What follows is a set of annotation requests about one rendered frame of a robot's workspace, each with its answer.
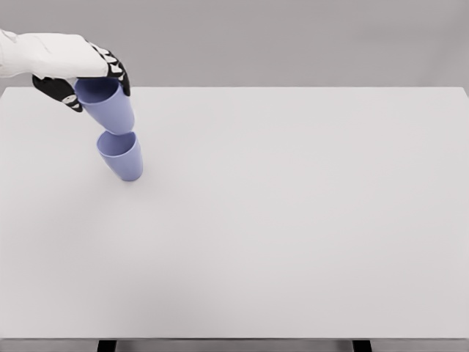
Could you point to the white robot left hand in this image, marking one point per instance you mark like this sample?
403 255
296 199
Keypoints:
69 56

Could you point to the lavender blue plastic cup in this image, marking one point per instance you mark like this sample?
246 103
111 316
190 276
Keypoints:
110 110
122 157

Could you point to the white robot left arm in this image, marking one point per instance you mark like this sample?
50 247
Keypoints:
8 53

